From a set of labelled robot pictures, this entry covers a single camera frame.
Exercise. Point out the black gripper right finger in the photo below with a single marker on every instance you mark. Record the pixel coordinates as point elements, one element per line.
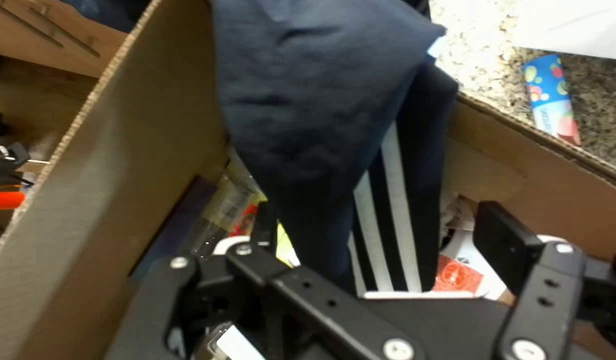
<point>548,292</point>

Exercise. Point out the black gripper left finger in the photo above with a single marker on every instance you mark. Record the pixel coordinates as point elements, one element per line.
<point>188,300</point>

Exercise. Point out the navy jacket white stripes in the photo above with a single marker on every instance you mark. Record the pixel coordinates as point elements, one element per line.
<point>320,100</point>

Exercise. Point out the white cardboard storage box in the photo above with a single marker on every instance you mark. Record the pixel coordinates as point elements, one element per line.
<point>108,200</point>

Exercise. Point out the white red package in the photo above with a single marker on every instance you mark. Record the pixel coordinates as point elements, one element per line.
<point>464,273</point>

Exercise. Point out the white paper sheet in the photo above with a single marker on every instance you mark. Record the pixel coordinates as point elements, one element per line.
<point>574,26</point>

